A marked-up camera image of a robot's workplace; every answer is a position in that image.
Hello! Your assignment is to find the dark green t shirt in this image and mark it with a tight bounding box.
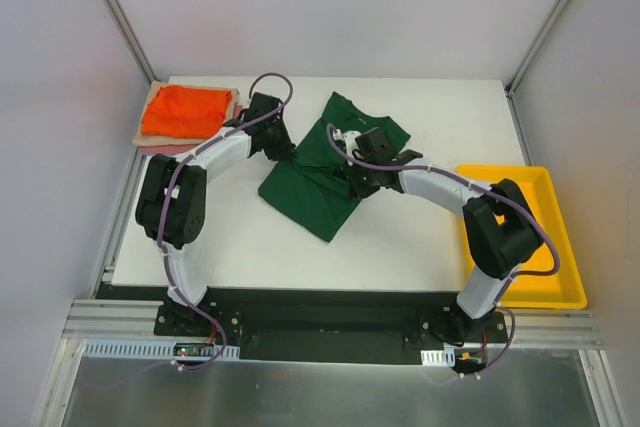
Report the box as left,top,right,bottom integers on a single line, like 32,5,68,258
258,92,410,242

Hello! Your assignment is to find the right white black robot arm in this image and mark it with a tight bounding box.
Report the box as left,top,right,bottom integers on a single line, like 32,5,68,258
341,159,543,345

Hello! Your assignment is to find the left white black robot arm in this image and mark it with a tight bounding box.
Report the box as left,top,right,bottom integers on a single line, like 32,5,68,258
135,118,296,336

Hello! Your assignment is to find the folded orange t shirt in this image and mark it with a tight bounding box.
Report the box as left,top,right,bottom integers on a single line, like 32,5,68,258
140,85,235,140

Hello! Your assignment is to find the folded pink t shirt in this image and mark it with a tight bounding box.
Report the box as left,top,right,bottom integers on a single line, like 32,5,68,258
133,102,238,155

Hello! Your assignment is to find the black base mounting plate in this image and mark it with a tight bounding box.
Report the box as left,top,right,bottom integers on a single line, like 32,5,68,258
154,288,508,365

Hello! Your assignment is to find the yellow plastic tray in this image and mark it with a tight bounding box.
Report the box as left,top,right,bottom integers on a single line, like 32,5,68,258
456,164,587,310

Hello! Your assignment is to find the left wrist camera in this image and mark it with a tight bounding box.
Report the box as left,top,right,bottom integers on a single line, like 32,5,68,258
223,93,283,131

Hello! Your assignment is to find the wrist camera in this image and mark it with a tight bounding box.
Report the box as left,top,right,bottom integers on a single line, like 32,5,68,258
331,128,423,167
223,93,283,131

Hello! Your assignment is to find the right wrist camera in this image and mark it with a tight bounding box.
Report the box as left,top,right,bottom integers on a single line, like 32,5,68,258
331,128,423,167

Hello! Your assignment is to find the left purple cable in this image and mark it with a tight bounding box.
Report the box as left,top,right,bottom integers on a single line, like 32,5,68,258
155,72,295,374

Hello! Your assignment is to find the purple cable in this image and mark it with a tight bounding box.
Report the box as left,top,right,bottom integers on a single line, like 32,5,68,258
155,72,295,374
325,122,561,381

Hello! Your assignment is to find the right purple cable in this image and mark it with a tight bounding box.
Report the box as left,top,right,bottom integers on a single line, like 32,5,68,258
325,122,561,381

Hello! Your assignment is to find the right white cable duct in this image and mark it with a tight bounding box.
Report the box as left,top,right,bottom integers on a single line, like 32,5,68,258
420,349,456,368

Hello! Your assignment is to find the white cable duct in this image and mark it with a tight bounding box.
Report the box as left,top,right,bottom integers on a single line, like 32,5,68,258
84,339,240,362
420,349,456,368

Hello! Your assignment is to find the left aluminium frame post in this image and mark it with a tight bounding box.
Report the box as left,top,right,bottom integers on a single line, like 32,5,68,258
102,0,157,84

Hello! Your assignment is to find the aluminium frame post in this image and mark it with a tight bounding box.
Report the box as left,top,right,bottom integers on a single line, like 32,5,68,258
505,0,572,99
102,0,157,84

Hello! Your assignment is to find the aluminium front rail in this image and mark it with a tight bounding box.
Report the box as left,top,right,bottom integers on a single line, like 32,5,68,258
64,283,604,350

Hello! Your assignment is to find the left white cable duct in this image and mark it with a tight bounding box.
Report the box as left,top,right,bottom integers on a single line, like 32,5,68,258
84,339,240,362

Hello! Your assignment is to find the right aluminium frame post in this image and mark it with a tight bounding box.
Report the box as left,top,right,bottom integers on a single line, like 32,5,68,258
505,0,572,99

